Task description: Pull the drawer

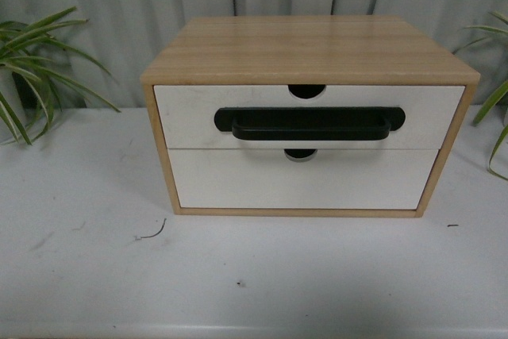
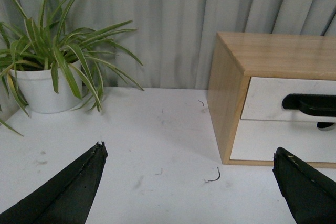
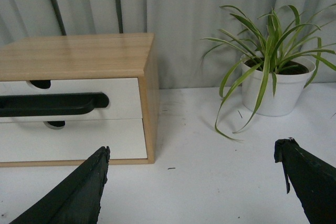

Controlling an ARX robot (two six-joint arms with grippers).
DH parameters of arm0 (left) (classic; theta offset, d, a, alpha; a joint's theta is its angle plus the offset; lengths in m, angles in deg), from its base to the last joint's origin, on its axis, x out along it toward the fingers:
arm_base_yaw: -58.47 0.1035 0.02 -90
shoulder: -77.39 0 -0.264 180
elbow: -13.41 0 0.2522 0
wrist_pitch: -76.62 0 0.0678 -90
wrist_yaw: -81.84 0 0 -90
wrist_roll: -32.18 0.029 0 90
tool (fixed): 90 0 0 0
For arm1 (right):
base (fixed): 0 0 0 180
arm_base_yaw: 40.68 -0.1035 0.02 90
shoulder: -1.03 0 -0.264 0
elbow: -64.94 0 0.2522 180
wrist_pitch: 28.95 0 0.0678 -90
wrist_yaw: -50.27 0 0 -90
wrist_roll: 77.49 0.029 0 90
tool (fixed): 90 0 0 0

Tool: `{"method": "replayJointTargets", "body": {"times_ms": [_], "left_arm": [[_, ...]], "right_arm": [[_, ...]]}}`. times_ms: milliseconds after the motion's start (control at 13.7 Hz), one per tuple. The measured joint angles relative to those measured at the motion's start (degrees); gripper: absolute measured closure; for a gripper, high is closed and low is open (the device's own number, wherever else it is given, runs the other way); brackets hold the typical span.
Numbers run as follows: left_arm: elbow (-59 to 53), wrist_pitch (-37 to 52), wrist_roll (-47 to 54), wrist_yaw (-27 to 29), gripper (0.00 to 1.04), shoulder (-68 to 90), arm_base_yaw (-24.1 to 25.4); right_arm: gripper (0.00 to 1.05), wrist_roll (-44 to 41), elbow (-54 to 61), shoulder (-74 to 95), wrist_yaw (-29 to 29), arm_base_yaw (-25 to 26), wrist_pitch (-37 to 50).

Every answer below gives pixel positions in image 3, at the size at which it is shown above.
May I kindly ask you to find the black drawer handle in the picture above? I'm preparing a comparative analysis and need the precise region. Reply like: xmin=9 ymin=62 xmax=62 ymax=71
xmin=1 ymin=92 xmax=109 ymax=118

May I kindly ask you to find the white drawer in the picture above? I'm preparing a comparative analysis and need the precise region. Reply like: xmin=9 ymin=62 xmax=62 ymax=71
xmin=1 ymin=78 xmax=142 ymax=123
xmin=1 ymin=120 xmax=147 ymax=162

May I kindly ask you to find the white plant pot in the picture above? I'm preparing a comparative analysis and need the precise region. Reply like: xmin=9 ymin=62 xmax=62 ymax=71
xmin=242 ymin=57 xmax=316 ymax=116

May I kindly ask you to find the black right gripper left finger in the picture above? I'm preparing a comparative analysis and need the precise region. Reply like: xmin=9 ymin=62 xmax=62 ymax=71
xmin=12 ymin=146 xmax=110 ymax=223

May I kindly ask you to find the green spider plant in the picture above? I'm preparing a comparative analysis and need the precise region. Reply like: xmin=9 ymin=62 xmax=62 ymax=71
xmin=201 ymin=3 xmax=336 ymax=141

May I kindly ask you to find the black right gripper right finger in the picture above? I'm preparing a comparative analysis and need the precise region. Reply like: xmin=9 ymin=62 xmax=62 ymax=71
xmin=274 ymin=138 xmax=335 ymax=223

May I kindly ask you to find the grey curtain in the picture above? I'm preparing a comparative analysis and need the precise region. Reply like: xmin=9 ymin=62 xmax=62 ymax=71
xmin=1 ymin=0 xmax=335 ymax=89

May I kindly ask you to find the wooden drawer cabinet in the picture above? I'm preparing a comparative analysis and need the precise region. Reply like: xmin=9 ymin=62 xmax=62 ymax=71
xmin=1 ymin=33 xmax=159 ymax=167

